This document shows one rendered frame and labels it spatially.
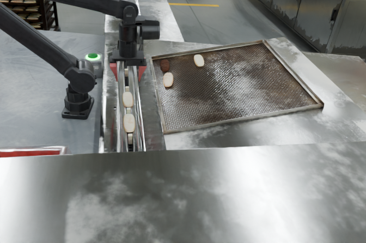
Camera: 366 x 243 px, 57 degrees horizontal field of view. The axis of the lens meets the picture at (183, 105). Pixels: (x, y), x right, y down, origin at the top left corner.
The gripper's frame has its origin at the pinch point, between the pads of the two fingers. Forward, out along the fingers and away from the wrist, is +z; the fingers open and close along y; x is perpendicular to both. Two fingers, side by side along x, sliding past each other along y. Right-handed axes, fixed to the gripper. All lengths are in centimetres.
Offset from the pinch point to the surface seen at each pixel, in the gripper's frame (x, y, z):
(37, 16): 216, -75, 55
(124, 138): -22.2, -1.9, 8.1
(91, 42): 57, -16, 11
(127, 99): -2.5, -0.5, 7.1
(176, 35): 68, 28, 12
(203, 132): -27.7, 21.0, 2.6
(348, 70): 27, 106, 11
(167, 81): 1.9, 14.0, 2.5
